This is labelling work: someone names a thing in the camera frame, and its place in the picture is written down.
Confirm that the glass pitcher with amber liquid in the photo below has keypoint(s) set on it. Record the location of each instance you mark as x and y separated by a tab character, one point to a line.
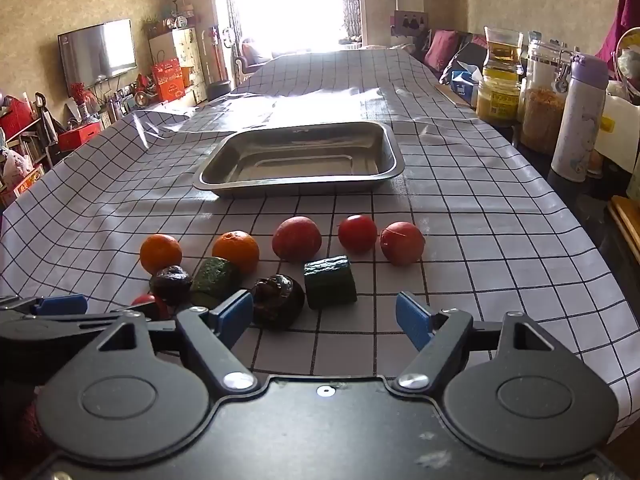
502	52

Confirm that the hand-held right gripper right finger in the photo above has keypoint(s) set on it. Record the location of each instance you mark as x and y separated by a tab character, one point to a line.
412	319

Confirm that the stainless steel tray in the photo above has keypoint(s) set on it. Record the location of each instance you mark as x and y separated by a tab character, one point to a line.
300	160

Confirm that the large red apple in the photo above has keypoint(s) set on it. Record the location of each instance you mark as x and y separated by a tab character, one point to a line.
296	238

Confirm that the wooden board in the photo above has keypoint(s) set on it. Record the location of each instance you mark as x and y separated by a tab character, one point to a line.
627	220

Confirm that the framed picture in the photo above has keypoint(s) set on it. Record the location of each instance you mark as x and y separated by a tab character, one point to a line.
410	22

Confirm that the yellow jar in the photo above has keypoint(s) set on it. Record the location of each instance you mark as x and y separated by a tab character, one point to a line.
497	100

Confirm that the potted plant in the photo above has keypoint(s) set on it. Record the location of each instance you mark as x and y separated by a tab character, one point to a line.
152	25

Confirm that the red gift box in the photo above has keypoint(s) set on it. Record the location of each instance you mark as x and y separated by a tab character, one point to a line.
167	80

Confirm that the bookshelf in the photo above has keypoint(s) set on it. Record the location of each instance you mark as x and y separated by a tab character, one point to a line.
25	155

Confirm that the maroon cloth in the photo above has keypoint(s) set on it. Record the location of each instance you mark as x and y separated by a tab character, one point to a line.
627	15

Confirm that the dark chaise lounge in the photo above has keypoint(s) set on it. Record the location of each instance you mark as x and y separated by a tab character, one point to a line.
250	57

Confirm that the glossy red tomato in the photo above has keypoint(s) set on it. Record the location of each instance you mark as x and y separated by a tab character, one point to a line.
357	233

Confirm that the lilac thermos bottle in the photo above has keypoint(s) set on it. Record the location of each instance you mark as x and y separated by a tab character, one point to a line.
580	120

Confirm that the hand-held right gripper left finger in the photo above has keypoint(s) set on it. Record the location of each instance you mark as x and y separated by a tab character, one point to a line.
235	316

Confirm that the clip-top glass jar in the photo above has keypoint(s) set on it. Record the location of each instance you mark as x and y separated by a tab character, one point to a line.
545	110

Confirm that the blue tissue pack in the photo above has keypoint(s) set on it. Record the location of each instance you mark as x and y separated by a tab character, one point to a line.
462	85

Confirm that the flat screen television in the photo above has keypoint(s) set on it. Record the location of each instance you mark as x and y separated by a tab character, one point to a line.
95	52

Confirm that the white bag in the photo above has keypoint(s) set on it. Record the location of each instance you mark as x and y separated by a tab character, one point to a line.
622	132

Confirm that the white patterned cabinet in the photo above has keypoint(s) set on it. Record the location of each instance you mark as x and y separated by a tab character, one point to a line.
182	55

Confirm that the vase with red flowers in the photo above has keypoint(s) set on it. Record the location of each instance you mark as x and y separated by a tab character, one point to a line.
82	97

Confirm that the green cucumber piece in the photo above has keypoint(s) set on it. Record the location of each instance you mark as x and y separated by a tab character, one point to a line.
330	285
212	280

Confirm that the red basket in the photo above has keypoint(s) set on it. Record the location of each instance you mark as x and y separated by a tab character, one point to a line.
15	117

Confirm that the matte red tomato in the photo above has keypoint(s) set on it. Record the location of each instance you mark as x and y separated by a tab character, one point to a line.
402	243

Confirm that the round gold-rimmed mirror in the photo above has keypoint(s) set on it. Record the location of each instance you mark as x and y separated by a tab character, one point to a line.
630	67

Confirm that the black leather sofa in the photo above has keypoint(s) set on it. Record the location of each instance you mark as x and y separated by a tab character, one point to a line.
467	60

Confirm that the small red tomato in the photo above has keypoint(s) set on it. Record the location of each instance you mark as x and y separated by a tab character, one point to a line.
147	302

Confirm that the small red box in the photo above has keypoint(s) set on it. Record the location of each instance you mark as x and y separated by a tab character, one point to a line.
80	136

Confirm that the black round stool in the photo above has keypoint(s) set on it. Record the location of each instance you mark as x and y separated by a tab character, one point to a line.
219	90

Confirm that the orange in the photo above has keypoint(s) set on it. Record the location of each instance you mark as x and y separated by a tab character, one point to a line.
236	252
160	254

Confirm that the dark brown water chestnut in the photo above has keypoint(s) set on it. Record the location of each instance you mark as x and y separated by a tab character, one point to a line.
280	305
170	285

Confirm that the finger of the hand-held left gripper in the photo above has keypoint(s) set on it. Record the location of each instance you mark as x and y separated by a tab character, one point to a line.
70	327
60	304

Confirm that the grey checked tablecloth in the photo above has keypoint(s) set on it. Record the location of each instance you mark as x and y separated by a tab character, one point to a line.
450	185

